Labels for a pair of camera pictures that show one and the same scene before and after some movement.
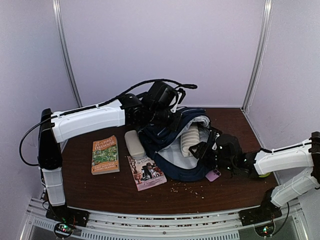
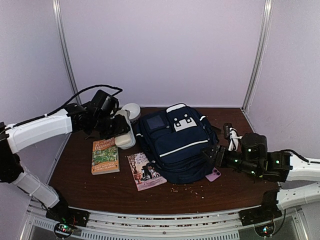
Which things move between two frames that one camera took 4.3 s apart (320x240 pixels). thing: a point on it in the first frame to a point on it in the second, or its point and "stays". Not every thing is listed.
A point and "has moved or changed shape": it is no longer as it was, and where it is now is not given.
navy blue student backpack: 168,146 stays
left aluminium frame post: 63,36 stays
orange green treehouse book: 104,156 stays
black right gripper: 204,148 to 215,152
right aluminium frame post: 259,53 stays
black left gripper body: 159,116 to 112,129
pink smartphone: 213,174 stays
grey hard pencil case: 136,149 has moved or changed shape
